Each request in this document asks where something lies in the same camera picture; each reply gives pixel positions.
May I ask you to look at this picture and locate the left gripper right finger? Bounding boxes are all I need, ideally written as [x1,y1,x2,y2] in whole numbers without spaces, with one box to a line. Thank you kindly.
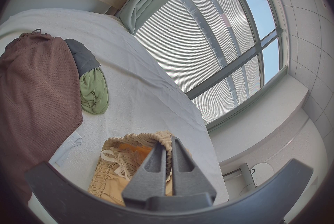
[171,136,217,206]

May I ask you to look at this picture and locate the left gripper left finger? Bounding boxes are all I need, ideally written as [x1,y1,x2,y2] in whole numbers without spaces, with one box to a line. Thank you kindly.
[122,140,170,209]

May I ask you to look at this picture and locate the tan shorts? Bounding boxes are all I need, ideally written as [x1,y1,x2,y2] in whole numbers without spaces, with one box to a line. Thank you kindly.
[87,130,192,206]

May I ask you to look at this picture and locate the bed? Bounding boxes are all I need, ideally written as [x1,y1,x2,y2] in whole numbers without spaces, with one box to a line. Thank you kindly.
[0,0,230,208]

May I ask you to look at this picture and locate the white garment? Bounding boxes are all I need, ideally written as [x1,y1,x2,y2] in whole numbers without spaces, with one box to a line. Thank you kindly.
[48,131,82,167]

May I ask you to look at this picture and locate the green garment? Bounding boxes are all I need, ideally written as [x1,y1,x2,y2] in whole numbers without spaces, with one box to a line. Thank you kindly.
[79,66,110,115]

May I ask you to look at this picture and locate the brown garment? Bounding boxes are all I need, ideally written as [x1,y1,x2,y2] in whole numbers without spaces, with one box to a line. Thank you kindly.
[0,29,84,205]

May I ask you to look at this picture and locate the black garment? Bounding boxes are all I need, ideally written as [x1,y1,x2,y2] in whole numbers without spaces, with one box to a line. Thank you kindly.
[64,38,102,77]

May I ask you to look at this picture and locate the window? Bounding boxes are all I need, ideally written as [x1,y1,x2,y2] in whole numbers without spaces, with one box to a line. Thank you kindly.
[133,0,290,132]

